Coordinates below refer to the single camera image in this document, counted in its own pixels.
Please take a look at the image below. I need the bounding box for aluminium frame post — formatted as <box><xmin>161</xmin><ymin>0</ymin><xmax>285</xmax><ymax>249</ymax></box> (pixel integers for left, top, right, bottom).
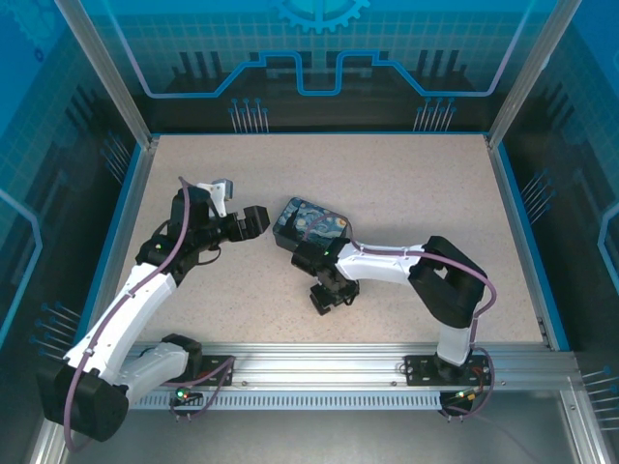
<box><xmin>486</xmin><ymin>0</ymin><xmax>586</xmax><ymax>151</ymax></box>
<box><xmin>52</xmin><ymin>0</ymin><xmax>161</xmax><ymax>151</ymax></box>

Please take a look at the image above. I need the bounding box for green lit connector board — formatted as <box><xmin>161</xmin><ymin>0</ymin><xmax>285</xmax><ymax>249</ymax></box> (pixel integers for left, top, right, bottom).
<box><xmin>445</xmin><ymin>388</ymin><xmax>479</xmax><ymax>406</ymax></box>
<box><xmin>172</xmin><ymin>384</ymin><xmax>204</xmax><ymax>406</ymax></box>

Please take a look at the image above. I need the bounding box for slotted grey cable duct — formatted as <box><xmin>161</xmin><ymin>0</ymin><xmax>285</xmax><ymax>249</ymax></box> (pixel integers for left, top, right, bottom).
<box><xmin>130</xmin><ymin>391</ymin><xmax>456</xmax><ymax>412</ymax></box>

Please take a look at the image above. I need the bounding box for aluminium mounting rail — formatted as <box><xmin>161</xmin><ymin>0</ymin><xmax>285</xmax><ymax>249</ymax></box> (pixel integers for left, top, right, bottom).
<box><xmin>130</xmin><ymin>341</ymin><xmax>581</xmax><ymax>388</ymax></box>

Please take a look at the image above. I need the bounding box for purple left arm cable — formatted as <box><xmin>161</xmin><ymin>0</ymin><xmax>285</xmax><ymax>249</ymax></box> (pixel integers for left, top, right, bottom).
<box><xmin>62</xmin><ymin>176</ymin><xmax>238</xmax><ymax>453</ymax></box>

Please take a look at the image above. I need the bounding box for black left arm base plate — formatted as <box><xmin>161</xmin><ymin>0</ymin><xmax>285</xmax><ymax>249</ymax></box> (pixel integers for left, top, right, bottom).
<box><xmin>197</xmin><ymin>355</ymin><xmax>238</xmax><ymax>388</ymax></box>

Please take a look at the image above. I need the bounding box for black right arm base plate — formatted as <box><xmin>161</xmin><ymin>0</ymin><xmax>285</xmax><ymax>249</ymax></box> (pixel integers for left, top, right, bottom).
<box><xmin>403</xmin><ymin>354</ymin><xmax>494</xmax><ymax>388</ymax></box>

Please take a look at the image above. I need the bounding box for starry night print tin box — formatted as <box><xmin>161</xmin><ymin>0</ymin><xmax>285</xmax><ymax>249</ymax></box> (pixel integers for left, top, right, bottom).
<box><xmin>273</xmin><ymin>196</ymin><xmax>350</xmax><ymax>252</ymax></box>

